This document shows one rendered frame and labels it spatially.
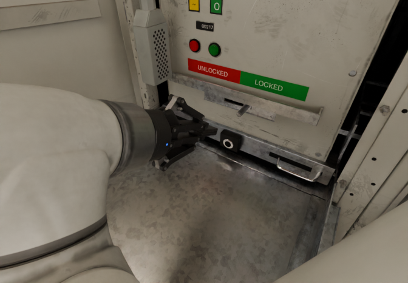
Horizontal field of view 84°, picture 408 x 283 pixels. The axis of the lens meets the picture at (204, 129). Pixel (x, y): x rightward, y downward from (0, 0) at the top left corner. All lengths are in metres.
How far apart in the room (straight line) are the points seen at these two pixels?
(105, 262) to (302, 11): 0.48
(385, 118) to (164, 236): 0.48
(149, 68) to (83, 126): 0.40
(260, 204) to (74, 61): 0.60
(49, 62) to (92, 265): 0.57
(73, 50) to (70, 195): 0.54
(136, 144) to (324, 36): 0.39
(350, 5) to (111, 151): 0.43
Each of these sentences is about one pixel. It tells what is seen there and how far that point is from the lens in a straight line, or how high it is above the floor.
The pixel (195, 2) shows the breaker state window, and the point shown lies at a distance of 0.60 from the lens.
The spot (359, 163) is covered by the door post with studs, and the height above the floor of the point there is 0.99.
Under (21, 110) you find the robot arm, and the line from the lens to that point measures 0.20.
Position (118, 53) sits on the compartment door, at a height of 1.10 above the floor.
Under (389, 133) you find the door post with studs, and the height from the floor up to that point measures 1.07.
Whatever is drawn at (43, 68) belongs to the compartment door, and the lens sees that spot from 0.71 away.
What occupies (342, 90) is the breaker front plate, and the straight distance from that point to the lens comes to 0.53.
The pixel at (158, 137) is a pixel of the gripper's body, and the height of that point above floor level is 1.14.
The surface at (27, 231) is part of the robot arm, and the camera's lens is 0.20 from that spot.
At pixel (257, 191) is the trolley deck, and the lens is 0.61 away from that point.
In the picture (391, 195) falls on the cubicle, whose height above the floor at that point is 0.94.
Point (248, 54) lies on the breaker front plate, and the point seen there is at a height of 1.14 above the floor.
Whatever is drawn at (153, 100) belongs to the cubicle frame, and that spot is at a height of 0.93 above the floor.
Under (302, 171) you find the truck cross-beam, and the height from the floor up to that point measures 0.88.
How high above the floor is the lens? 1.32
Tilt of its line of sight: 37 degrees down
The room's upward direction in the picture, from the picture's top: straight up
